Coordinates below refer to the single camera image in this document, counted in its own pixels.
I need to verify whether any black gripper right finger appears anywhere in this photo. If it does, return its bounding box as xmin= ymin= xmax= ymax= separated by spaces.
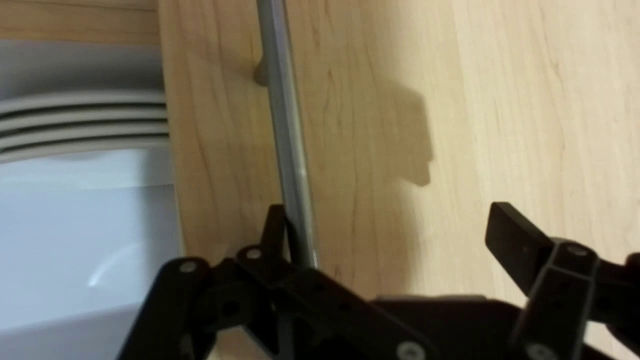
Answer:
xmin=484 ymin=200 xmax=640 ymax=360

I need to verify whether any white dinner plate stack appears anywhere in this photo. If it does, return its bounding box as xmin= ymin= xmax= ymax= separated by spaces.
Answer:
xmin=0 ymin=88 xmax=172 ymax=163

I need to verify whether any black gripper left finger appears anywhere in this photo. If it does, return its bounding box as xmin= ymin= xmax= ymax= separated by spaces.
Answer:
xmin=119 ymin=203 xmax=428 ymax=360

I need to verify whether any light wood cabinet door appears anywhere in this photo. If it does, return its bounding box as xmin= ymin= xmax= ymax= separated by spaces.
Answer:
xmin=157 ymin=0 xmax=640 ymax=360

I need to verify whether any brushed metal bar handle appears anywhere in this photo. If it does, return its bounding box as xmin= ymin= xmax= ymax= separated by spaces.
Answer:
xmin=255 ymin=0 xmax=323 ymax=271

